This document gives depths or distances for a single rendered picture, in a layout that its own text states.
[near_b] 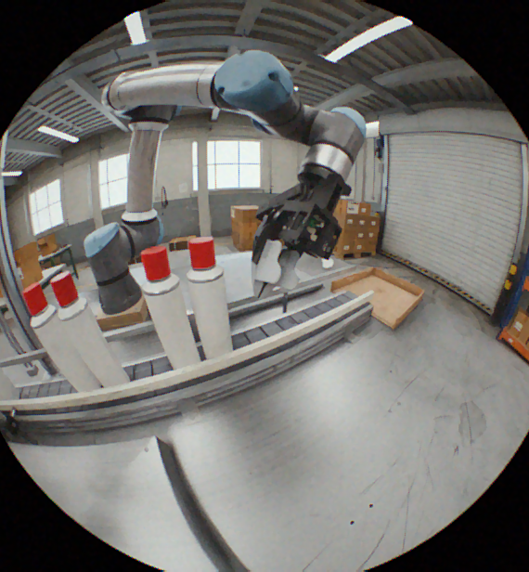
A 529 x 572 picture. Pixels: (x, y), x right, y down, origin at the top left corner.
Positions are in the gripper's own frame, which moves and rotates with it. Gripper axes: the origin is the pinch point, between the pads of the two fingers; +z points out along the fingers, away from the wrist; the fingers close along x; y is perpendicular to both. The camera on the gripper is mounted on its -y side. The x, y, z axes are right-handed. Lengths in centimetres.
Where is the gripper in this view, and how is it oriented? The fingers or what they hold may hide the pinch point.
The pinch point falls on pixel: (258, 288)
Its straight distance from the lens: 30.6
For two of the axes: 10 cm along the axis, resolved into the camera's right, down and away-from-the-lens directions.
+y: 5.0, 4.0, -7.7
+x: 7.5, 2.5, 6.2
